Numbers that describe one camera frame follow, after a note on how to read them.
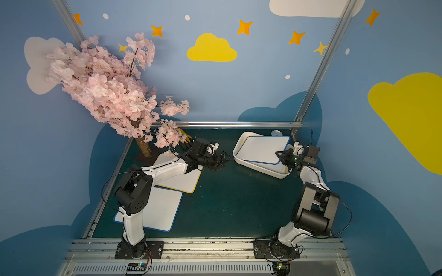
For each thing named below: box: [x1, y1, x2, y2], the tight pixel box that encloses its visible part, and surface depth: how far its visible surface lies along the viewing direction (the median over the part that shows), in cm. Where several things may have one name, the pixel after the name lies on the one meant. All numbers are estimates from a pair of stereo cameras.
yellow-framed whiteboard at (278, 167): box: [243, 159, 289, 175], surface depth 97 cm
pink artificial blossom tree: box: [43, 32, 190, 158], surface depth 70 cm
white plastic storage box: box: [232, 131, 291, 179], surface depth 98 cm
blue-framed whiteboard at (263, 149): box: [235, 135, 291, 165], surface depth 114 cm
